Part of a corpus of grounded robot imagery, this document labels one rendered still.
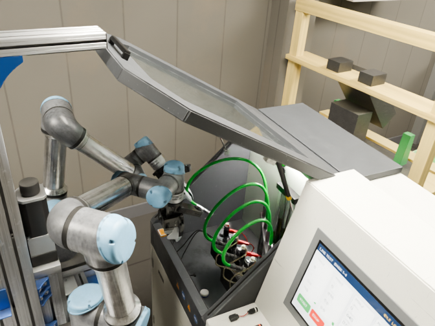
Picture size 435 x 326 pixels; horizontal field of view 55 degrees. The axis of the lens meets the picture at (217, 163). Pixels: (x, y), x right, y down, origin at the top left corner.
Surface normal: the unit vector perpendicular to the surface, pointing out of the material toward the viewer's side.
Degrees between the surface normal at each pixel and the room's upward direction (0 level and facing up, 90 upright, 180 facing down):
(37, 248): 90
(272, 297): 76
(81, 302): 7
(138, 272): 0
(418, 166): 90
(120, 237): 83
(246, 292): 90
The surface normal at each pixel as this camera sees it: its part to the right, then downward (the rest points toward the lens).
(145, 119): 0.50, 0.47
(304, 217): -0.86, -0.04
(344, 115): -0.84, 0.23
